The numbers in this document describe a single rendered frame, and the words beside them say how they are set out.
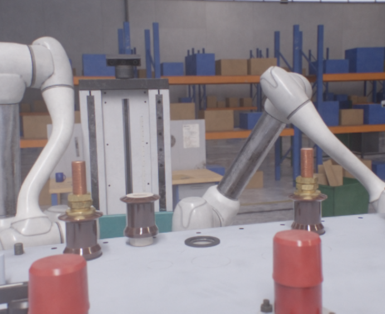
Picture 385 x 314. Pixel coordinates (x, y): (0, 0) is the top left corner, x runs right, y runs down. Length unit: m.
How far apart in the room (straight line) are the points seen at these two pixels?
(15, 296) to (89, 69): 8.08
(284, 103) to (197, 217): 0.52
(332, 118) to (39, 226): 9.01
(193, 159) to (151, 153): 4.09
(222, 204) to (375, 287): 1.13
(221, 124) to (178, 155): 3.39
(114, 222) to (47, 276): 1.36
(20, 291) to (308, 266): 0.40
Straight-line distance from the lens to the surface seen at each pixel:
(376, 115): 10.66
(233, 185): 2.01
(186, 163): 6.07
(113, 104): 2.03
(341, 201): 5.36
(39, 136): 8.88
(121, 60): 2.00
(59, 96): 1.69
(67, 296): 0.66
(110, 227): 2.01
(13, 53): 1.69
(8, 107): 1.71
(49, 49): 1.75
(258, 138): 1.95
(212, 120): 9.28
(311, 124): 1.75
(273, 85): 1.77
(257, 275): 0.99
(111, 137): 2.04
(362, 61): 10.55
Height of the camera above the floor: 1.69
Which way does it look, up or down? 6 degrees down
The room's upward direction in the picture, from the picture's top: 1 degrees counter-clockwise
